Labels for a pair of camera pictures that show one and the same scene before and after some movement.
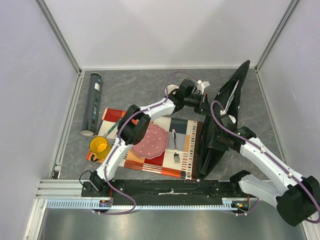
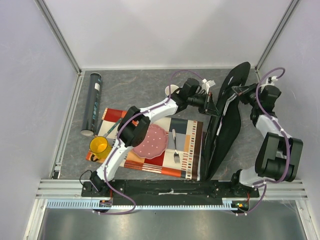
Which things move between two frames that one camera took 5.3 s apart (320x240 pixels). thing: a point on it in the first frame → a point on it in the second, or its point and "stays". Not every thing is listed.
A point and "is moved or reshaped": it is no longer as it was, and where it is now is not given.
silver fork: x=176 y=155 stays
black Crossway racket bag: x=213 y=147 is moved or reshaped
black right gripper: x=219 y=137 → x=243 y=91
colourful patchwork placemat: x=181 y=157 stays
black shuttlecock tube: x=92 y=101 stays
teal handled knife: x=115 y=125 stays
